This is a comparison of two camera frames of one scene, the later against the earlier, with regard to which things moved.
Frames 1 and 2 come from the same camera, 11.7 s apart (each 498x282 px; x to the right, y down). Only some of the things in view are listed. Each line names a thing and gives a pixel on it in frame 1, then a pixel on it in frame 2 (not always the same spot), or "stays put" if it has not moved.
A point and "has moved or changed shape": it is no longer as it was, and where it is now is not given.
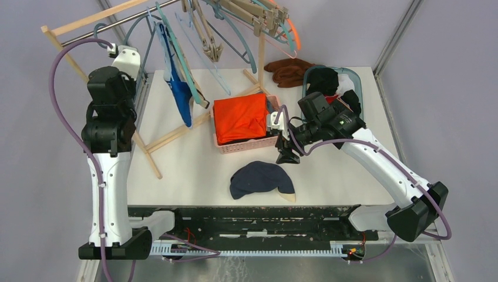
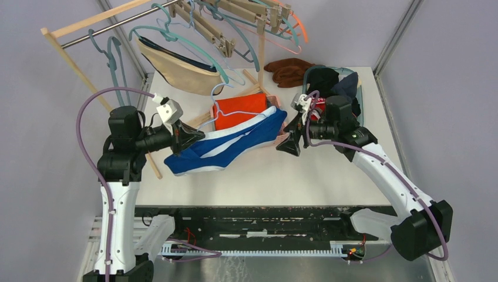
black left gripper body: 130,84 -> 176,131
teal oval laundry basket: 355,73 stays put
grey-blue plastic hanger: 128,33 has moved or changed shape
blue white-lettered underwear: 174,74 -> 217,151
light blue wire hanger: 207,66 -> 192,28
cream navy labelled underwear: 258,176 -> 347,86
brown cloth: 288,73 stays put
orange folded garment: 241,118 stays put
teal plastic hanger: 178,54 -> 167,34
